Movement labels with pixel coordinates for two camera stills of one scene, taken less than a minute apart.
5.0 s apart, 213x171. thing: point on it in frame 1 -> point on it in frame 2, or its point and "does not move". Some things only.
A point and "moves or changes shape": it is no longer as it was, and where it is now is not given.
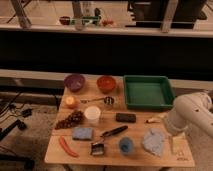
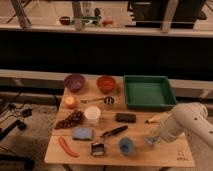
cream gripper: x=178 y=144 -> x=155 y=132
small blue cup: x=126 y=145 does not move
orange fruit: x=71 y=102 does not move
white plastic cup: x=92 y=113 does not move
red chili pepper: x=66 y=147 does not move
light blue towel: x=153 y=141 moves or changes shape
